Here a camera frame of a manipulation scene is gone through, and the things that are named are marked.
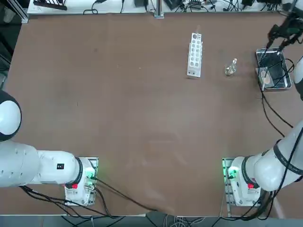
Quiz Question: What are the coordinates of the black base cable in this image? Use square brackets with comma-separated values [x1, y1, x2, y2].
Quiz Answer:
[20, 185, 125, 219]
[91, 177, 166, 213]

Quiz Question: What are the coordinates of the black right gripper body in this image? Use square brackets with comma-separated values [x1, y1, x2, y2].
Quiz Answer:
[272, 11, 303, 43]

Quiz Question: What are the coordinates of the glass alcohol lamp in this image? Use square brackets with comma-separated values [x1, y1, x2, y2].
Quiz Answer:
[224, 58, 239, 78]

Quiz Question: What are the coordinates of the aluminium frame profile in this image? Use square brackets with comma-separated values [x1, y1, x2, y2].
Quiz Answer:
[7, 0, 29, 24]

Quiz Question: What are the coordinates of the wire gauze with round centre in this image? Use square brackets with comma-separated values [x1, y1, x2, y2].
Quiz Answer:
[256, 67, 273, 87]

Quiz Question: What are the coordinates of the black electronic device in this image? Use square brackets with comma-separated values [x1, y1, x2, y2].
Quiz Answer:
[164, 0, 185, 10]

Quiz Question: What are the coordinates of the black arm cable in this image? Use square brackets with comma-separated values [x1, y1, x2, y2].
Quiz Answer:
[260, 94, 294, 128]
[259, 89, 286, 138]

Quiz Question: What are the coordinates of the black wire tripod stand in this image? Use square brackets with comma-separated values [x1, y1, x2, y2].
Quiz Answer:
[260, 59, 297, 90]

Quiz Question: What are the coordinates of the white test tube rack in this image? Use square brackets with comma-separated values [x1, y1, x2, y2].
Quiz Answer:
[186, 33, 204, 79]

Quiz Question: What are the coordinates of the aluminium profile post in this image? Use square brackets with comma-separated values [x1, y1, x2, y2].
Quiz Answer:
[154, 0, 165, 18]

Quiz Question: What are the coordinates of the steel tray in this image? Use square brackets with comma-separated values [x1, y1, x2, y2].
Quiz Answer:
[255, 48, 293, 91]

